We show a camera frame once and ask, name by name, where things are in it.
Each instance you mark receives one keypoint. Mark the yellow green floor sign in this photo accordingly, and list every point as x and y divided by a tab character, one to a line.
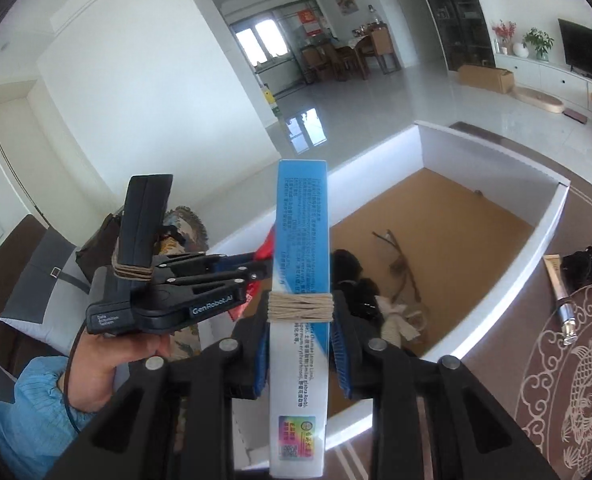
270	99

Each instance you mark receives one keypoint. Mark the silver capped cosmetic bottle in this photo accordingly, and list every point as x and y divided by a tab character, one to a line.
566	310

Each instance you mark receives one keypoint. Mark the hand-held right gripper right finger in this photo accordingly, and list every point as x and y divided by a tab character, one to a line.
338	360

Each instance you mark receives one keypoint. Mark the black television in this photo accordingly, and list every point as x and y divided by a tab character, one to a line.
588	47

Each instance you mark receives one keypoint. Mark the wooden dining table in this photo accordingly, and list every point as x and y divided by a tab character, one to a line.
360	42

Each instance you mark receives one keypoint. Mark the dark wooden dining chair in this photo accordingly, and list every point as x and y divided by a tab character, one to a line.
326	60

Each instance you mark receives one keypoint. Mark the person's left forearm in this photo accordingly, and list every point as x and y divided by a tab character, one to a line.
21	410

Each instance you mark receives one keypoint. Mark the red door poster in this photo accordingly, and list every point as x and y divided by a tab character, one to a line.
311	22

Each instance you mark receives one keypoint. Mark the oval wooden floor board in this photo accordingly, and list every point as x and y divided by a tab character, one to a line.
538	100

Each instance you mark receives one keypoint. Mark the brown cardboard box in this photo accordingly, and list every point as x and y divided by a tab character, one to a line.
486	79

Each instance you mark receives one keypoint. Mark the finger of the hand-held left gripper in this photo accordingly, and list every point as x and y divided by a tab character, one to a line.
206	262
201	287

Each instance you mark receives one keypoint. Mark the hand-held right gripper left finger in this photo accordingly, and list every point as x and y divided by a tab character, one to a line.
262	365

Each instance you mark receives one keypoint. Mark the tan back dining chair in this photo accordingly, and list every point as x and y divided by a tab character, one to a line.
383	46

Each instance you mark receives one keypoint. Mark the large white cardboard box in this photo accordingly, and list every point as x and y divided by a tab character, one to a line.
476	155

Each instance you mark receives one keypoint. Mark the black flower hair clip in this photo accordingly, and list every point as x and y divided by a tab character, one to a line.
586	265

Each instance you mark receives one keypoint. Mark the dark brown cushion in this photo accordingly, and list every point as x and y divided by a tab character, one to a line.
98	245

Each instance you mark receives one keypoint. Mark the dark glass display cabinet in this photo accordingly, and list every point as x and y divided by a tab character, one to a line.
456	10

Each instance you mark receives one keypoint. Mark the white television cabinet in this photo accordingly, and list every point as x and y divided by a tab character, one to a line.
551	77

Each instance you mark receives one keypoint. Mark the person's left hand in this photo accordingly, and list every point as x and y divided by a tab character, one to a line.
106	365

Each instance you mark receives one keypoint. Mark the grey pillow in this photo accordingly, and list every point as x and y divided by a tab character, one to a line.
41	280

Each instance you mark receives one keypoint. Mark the blue box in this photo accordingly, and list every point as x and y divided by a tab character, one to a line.
301	220

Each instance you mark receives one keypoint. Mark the round white vase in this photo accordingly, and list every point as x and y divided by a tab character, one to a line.
521	50

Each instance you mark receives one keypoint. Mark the red packet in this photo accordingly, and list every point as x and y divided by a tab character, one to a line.
237	306

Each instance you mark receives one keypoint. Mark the red flowers in vase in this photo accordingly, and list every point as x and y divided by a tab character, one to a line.
503	35

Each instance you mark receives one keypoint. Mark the purple tinted eyeglasses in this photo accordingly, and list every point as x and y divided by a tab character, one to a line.
401	260

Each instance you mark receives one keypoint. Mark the leafy potted plant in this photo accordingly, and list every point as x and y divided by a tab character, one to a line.
538	40

